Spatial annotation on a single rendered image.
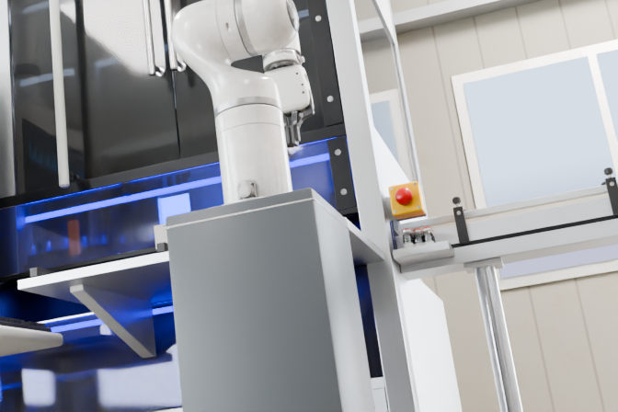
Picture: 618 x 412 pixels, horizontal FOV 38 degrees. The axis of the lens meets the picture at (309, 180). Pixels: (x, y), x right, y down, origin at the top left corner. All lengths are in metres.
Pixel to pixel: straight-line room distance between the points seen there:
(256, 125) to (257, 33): 0.18
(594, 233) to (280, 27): 0.94
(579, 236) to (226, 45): 0.98
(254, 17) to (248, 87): 0.13
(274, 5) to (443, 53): 2.82
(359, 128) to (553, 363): 2.10
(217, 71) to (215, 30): 0.08
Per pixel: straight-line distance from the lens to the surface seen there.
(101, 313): 2.02
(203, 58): 1.59
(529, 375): 4.02
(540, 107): 4.22
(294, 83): 1.90
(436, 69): 4.35
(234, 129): 1.53
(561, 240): 2.16
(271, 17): 1.59
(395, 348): 2.05
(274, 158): 1.51
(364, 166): 2.13
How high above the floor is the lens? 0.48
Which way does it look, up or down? 16 degrees up
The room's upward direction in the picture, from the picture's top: 8 degrees counter-clockwise
